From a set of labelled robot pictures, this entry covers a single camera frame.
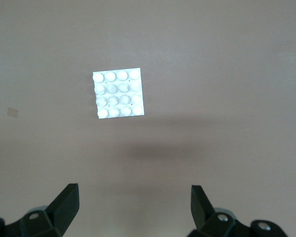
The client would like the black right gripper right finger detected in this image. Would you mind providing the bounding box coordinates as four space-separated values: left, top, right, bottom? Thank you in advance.
188 185 287 237

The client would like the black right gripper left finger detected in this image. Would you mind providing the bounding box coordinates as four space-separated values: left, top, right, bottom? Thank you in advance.
0 183 80 237

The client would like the white studded base plate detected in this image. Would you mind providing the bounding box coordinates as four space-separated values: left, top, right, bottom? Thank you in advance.
92 67 147 121

